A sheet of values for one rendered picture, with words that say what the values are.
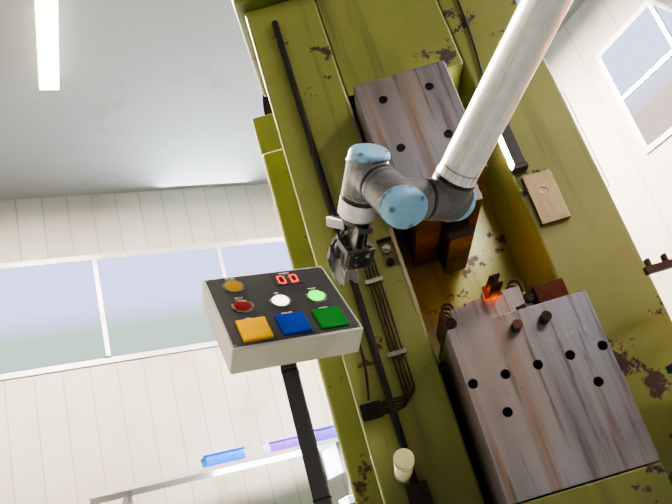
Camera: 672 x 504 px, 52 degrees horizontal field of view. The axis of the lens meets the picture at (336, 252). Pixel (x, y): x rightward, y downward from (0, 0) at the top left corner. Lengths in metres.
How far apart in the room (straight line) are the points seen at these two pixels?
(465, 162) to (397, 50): 1.11
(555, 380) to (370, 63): 1.24
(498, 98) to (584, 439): 0.87
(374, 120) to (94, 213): 4.38
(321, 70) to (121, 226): 4.02
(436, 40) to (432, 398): 1.23
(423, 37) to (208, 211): 4.19
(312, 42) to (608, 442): 1.60
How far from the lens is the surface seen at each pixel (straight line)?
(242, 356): 1.63
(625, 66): 5.65
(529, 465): 1.78
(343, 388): 2.44
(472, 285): 2.43
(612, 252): 2.18
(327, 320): 1.71
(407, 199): 1.35
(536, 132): 2.32
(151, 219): 6.27
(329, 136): 2.29
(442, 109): 2.16
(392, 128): 2.13
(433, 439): 1.96
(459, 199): 1.45
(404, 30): 2.52
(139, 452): 5.55
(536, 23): 1.34
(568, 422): 1.81
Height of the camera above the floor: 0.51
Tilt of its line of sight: 22 degrees up
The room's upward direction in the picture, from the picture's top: 17 degrees counter-clockwise
